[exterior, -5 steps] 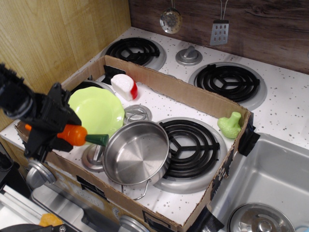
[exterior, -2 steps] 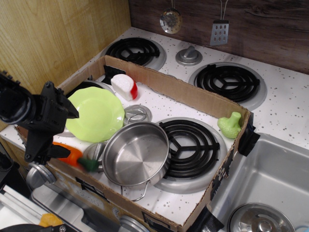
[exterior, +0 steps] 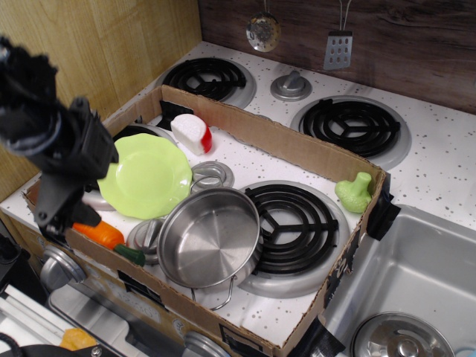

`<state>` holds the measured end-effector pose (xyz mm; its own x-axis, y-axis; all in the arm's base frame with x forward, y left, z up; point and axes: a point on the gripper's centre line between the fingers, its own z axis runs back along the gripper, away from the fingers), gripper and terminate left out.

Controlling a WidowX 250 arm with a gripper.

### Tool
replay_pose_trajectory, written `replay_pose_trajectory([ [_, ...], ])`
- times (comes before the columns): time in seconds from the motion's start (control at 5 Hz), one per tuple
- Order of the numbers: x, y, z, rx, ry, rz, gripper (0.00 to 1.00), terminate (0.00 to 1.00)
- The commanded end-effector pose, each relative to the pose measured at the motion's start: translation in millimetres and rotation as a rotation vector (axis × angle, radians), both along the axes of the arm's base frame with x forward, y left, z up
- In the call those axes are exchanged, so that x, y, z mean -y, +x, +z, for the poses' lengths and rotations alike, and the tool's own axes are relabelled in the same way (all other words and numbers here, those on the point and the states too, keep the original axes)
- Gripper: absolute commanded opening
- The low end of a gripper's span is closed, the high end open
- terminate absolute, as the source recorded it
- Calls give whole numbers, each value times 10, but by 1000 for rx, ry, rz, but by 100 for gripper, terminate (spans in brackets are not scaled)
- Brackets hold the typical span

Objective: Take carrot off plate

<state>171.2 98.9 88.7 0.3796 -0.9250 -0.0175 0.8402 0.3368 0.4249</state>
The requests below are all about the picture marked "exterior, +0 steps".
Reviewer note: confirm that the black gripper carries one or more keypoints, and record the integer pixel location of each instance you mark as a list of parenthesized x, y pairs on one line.
[(79, 152)]

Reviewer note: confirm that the orange toy carrot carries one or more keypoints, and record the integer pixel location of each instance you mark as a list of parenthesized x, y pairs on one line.
[(111, 238)]

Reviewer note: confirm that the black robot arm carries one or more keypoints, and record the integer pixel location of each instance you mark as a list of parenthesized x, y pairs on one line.
[(28, 102)]

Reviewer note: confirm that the light green plastic plate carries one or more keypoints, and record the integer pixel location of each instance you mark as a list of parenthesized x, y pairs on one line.
[(151, 177)]

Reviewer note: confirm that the front left stove burner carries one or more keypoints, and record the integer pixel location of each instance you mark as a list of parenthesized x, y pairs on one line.
[(92, 195)]

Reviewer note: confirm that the stove burner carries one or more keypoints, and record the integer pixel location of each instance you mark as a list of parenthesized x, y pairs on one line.
[(361, 125), (303, 233), (92, 195), (217, 79)]

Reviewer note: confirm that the silver front left oven knob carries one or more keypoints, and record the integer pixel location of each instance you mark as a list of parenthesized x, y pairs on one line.
[(59, 269)]

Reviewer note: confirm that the silver oven knob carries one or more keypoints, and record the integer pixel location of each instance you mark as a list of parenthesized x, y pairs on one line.
[(59, 269), (196, 345)]

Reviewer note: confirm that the silver knob near pot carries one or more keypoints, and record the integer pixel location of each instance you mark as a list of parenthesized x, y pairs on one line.
[(144, 237)]

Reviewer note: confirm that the orange object bottom left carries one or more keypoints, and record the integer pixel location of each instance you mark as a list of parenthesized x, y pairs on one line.
[(77, 339)]

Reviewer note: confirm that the silver knob behind pot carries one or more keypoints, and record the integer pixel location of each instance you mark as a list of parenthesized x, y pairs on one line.
[(211, 174)]

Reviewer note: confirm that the white and red toy cheese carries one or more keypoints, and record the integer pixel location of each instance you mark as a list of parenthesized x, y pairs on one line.
[(192, 132)]

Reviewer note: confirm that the stainless steel pot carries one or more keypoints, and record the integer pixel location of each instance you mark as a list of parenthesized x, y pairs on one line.
[(211, 241)]

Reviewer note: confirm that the brown cardboard fence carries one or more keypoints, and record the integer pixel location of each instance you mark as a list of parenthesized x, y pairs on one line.
[(311, 154)]

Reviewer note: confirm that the silver front centre oven knob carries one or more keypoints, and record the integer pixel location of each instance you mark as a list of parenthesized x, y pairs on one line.
[(196, 345)]

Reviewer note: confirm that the back left stove burner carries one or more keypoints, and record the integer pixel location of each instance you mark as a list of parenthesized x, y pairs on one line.
[(217, 79)]

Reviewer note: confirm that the front right stove burner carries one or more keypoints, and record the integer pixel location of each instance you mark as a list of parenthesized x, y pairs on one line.
[(303, 233)]

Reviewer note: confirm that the silver back stove knob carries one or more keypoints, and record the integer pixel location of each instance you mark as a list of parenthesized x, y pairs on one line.
[(291, 87)]

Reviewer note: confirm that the hanging metal slotted spoon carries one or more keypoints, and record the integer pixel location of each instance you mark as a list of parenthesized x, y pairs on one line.
[(263, 30)]

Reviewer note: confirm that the green toy broccoli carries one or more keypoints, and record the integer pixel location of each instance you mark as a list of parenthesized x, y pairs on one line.
[(354, 195)]

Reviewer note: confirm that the back right stove burner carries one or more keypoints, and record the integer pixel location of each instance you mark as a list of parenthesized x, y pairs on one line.
[(361, 125)]

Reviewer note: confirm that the hanging metal spatula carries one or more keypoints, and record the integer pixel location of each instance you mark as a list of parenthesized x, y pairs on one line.
[(339, 47)]

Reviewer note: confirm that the steel pot lid in sink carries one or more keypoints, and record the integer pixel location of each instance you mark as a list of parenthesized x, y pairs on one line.
[(398, 334)]

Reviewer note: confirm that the silver sink basin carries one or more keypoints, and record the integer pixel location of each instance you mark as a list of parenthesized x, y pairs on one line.
[(424, 266)]

